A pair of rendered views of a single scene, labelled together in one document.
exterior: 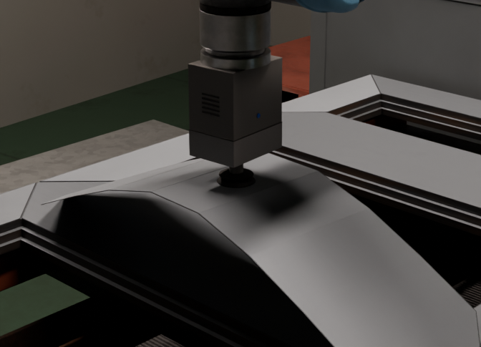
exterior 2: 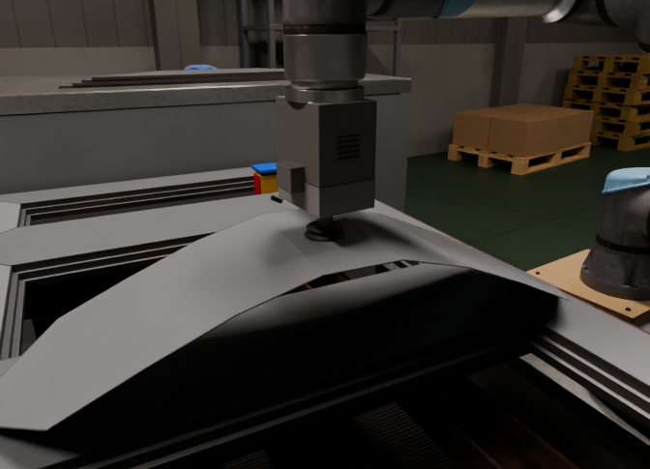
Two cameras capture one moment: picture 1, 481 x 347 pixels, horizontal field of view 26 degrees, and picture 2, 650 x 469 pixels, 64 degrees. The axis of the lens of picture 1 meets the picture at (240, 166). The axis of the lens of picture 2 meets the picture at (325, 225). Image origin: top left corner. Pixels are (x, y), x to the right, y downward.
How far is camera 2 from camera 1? 1.06 m
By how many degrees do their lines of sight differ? 66
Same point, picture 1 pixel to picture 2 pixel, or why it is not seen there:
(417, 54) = (14, 167)
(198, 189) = (335, 251)
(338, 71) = not seen: outside the picture
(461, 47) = (60, 150)
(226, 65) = (359, 95)
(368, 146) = (118, 228)
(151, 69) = not seen: outside the picture
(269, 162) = (288, 217)
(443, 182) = (221, 221)
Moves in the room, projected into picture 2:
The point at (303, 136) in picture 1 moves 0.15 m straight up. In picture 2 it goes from (52, 246) to (34, 153)
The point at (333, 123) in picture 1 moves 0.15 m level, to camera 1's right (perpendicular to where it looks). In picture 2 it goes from (47, 229) to (108, 205)
